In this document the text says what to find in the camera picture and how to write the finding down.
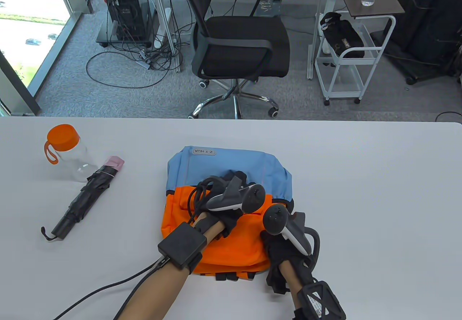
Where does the orange and blue school bag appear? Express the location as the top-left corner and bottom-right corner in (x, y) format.
(161, 146), (295, 281)

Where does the aluminium frame post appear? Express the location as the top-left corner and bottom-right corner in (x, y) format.
(149, 0), (183, 74)

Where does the person's left forearm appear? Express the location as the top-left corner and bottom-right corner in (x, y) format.
(117, 222), (225, 320)

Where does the hand controller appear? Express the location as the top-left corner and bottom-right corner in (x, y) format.
(187, 176), (266, 214)
(262, 205), (321, 267)

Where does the black bag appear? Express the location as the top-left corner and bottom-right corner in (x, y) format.
(319, 12), (365, 58)

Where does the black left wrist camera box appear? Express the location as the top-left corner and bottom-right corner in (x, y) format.
(158, 222), (208, 271)

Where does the left hand controller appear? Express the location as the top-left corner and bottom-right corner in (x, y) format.
(187, 176), (266, 214)

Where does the right hand controller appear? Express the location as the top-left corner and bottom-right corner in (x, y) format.
(262, 205), (321, 267)

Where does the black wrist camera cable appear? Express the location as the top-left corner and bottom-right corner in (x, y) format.
(52, 257), (171, 320)

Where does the black equipment stand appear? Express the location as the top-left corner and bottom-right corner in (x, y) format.
(371, 0), (462, 86)

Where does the black folding umbrella pink handle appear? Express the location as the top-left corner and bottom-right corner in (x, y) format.
(40, 156), (125, 242)

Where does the person's right hand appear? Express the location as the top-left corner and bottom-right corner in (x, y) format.
(261, 230), (315, 295)

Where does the black office chair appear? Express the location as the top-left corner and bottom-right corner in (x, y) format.
(174, 0), (291, 119)

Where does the black computer tower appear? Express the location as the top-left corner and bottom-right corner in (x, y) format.
(96, 0), (153, 47)

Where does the person's right forearm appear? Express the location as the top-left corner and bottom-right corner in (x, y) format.
(280, 262), (307, 311)

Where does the person's left hand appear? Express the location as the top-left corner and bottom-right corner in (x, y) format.
(195, 170), (259, 240)

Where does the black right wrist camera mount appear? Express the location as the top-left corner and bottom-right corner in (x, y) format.
(297, 281), (347, 320)

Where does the clear plastic bag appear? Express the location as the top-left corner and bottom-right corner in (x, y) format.
(258, 0), (282, 18)

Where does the clear bottle with orange lid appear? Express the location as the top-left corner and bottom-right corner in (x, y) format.
(44, 124), (98, 183)

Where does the black floor cable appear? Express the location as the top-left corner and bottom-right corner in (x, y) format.
(86, 51), (174, 89)

